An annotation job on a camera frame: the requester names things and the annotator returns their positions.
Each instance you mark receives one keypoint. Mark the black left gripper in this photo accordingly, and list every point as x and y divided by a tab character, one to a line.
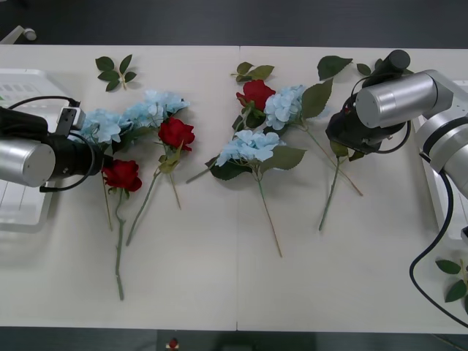
96	162

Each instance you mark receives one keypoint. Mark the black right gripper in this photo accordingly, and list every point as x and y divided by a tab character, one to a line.
347	129

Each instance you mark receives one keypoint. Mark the red rose with long stem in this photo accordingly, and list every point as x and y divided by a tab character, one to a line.
122	177

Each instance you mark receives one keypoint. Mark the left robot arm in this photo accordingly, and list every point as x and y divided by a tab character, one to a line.
25	164

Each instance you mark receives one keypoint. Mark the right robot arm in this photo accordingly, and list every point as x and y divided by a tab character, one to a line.
398	95

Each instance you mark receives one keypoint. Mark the pale blue flower with stem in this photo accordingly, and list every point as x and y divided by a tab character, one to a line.
252	146
104	126
161	104
283	108

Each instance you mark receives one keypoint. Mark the small loose green leaf twig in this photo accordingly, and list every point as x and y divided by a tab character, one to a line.
363	68

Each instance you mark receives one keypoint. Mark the large loose green leaf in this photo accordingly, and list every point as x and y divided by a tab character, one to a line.
331	67

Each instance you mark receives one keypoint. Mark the artificial flower with green stem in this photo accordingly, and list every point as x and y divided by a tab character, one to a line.
331	194

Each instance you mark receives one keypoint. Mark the red rose with green stem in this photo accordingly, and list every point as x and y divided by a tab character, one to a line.
176	133
256	93

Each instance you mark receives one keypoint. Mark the white wheeled stand base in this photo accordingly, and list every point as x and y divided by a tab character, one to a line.
22	34

